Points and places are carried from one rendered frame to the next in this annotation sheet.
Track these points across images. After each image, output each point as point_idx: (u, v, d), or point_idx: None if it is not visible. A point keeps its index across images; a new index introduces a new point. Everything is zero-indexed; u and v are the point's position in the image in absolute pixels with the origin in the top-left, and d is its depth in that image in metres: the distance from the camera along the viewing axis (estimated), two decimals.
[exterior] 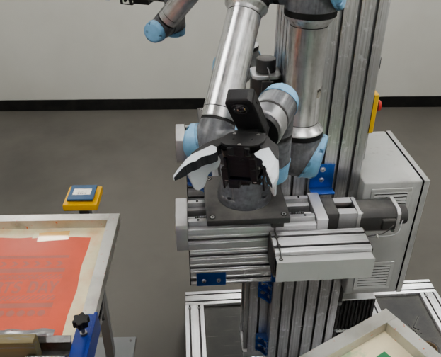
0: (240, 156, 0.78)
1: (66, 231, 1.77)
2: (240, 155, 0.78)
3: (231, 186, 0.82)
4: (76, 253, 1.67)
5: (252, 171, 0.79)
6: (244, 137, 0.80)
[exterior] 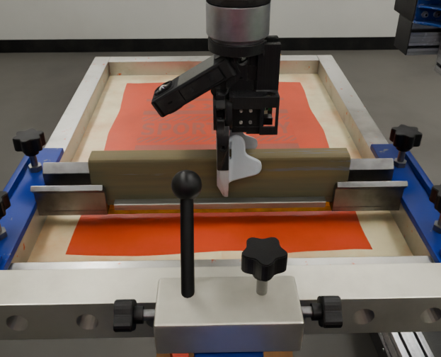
0: None
1: None
2: None
3: None
4: (292, 96, 1.11)
5: (245, 132, 0.65)
6: None
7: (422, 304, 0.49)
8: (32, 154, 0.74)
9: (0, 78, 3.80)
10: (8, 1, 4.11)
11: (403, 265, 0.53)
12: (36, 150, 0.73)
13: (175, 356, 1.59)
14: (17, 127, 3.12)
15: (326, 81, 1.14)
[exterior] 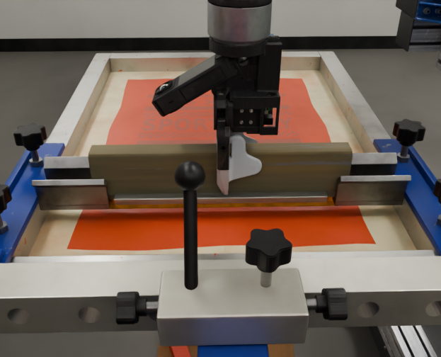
0: None
1: None
2: None
3: None
4: (294, 93, 1.11)
5: (246, 132, 0.65)
6: None
7: (427, 297, 0.49)
8: (33, 148, 0.73)
9: (0, 78, 3.80)
10: None
11: (408, 258, 0.52)
12: (37, 144, 0.73)
13: (176, 354, 1.59)
14: (18, 125, 3.12)
15: (328, 78, 1.14)
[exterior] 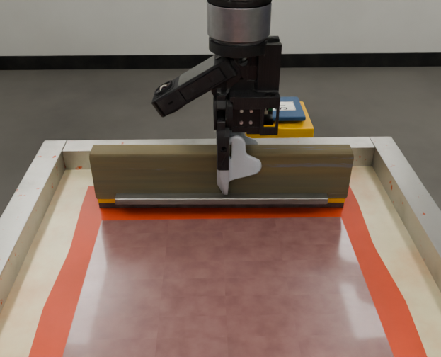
0: None
1: None
2: None
3: None
4: (342, 217, 0.72)
5: (246, 132, 0.65)
6: (213, 105, 0.65)
7: None
8: None
9: None
10: None
11: None
12: None
13: None
14: None
15: (393, 190, 0.74)
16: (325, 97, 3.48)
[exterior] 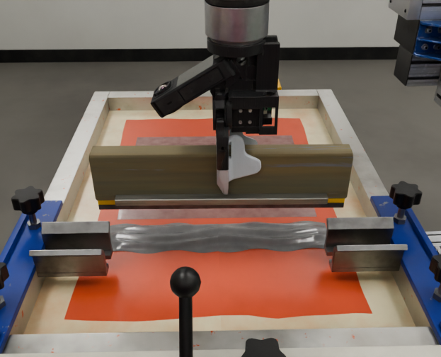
0: None
1: None
2: None
3: None
4: (292, 135, 1.11)
5: (245, 132, 0.65)
6: (212, 105, 0.65)
7: None
8: (30, 212, 0.74)
9: (0, 90, 3.80)
10: (8, 10, 4.10)
11: (403, 348, 0.52)
12: (35, 209, 0.73)
13: None
14: (17, 140, 3.12)
15: (326, 120, 1.14)
16: (313, 86, 3.87)
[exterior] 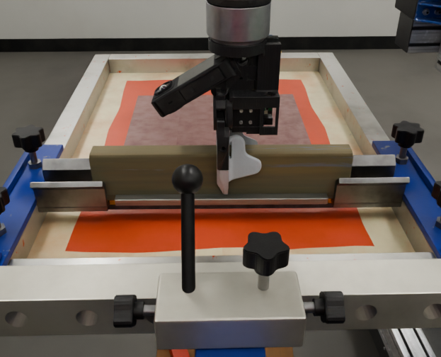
0: None
1: None
2: None
3: None
4: (294, 94, 1.11)
5: (246, 132, 0.65)
6: (213, 105, 0.65)
7: (425, 299, 0.49)
8: (31, 150, 0.73)
9: (0, 78, 3.80)
10: (8, 0, 4.10)
11: (405, 261, 0.52)
12: (36, 146, 0.73)
13: (175, 355, 1.59)
14: (17, 125, 3.12)
15: (328, 79, 1.14)
16: None
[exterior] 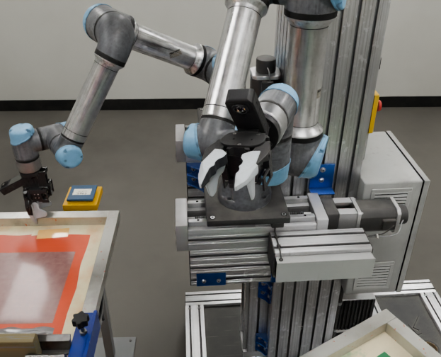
0: (240, 156, 0.78)
1: (66, 228, 1.76)
2: (240, 155, 0.78)
3: (231, 186, 0.82)
4: (76, 251, 1.66)
5: None
6: (244, 137, 0.80)
7: None
8: None
9: None
10: None
11: None
12: None
13: None
14: None
15: None
16: None
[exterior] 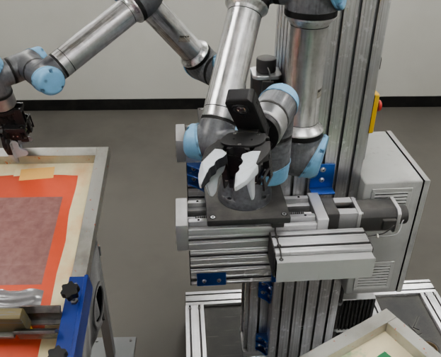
0: (240, 156, 0.78)
1: (51, 167, 1.60)
2: (240, 155, 0.78)
3: (231, 186, 0.82)
4: (63, 196, 1.52)
5: None
6: (244, 137, 0.80)
7: None
8: None
9: None
10: None
11: None
12: None
13: None
14: None
15: None
16: None
